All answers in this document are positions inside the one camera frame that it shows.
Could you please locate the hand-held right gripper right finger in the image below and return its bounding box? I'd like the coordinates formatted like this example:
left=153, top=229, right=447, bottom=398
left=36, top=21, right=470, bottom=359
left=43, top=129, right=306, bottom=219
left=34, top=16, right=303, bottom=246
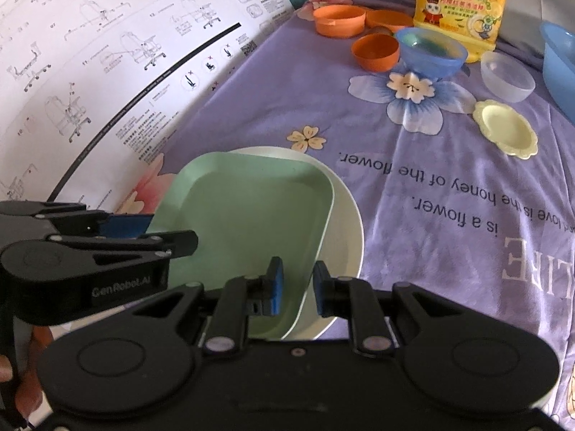
left=313, top=260, right=476, bottom=355

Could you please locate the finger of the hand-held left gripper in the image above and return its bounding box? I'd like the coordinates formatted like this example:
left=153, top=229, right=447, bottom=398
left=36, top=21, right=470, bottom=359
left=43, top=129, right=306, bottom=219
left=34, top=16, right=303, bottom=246
left=60, top=230, right=199, bottom=267
left=41, top=203, right=154, bottom=239

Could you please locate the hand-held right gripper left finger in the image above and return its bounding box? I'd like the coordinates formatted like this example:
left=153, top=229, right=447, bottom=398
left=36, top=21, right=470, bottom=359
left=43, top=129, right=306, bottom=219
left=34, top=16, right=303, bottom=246
left=130, top=257, right=285, bottom=357

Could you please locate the green square plate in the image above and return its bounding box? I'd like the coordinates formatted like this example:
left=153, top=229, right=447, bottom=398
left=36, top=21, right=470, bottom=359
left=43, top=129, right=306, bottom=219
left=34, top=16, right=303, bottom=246
left=146, top=150, right=336, bottom=340

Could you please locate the small deep orange bowl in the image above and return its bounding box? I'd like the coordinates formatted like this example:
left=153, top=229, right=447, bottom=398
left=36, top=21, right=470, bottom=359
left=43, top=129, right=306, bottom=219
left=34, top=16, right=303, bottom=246
left=351, top=33, right=401, bottom=73

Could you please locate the yellow flower-shaped plate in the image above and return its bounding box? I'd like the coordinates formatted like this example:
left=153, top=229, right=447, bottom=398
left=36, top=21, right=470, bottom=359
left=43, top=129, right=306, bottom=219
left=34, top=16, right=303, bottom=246
left=473, top=99, right=539, bottom=160

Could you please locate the clear translucent bowl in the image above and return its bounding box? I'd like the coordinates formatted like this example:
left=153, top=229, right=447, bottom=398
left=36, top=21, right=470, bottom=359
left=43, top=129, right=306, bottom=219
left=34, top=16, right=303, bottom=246
left=480, top=51, right=537, bottom=104

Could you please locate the person's left hand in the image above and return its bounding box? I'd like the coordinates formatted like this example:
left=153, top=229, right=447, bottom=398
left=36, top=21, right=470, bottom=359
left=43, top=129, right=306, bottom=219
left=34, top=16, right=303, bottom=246
left=0, top=327, right=55, bottom=397

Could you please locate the purple floral bedsheet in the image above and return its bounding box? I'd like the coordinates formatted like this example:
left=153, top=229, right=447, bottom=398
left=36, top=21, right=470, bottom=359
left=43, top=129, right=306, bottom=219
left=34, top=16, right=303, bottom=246
left=112, top=0, right=575, bottom=431

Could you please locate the white instruction sheet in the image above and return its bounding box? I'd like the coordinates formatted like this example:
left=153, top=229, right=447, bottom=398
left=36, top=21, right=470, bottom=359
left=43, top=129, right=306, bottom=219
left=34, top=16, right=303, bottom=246
left=0, top=0, right=295, bottom=216

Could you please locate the orange cup at back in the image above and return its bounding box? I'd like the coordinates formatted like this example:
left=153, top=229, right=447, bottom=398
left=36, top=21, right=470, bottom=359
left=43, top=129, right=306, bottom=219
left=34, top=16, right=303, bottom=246
left=313, top=4, right=367, bottom=38

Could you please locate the wide orange bowl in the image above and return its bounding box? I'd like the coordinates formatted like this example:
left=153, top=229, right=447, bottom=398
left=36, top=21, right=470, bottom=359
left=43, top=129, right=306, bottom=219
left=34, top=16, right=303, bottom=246
left=365, top=9, right=415, bottom=32

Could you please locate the yellow detergent bottle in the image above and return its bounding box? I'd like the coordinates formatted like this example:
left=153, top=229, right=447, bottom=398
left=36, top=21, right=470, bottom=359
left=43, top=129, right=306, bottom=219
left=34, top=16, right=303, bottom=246
left=412, top=0, right=513, bottom=64

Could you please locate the blue plastic basin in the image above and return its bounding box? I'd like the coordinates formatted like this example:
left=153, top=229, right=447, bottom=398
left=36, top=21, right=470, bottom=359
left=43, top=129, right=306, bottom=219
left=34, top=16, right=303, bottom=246
left=539, top=21, right=575, bottom=125

